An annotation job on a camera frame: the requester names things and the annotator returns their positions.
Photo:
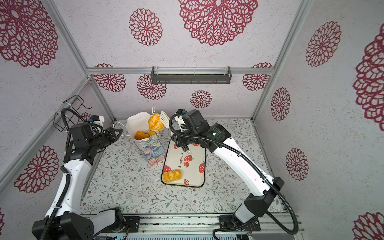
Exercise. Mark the round knotted fake bread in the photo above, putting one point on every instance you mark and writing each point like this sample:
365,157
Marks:
155,123

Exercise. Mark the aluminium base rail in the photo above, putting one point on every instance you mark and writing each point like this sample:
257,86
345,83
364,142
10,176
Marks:
198,227

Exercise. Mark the black wire wall rack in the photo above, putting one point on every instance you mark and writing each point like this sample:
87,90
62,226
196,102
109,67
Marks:
77,104

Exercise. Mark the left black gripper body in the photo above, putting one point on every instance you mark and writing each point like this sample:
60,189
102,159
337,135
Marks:
102,140

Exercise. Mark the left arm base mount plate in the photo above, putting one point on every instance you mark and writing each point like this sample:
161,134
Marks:
130,226

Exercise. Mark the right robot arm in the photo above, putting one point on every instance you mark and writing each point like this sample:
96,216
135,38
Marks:
263,187

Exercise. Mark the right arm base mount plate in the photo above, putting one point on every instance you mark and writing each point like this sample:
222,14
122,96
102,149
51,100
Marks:
234,224

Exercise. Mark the flaky fake pastry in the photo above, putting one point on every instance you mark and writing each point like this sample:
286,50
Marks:
172,176

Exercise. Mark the white strawberry tray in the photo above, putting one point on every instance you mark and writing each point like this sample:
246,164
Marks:
191,164

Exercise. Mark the floral paper gift bag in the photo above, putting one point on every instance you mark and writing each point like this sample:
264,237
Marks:
151,148

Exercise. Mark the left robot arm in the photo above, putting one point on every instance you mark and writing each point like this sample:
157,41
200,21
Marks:
63,220

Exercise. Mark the black wall shelf rail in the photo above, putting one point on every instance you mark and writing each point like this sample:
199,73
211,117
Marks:
191,76

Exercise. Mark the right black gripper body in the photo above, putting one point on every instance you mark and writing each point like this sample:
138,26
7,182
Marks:
183,141

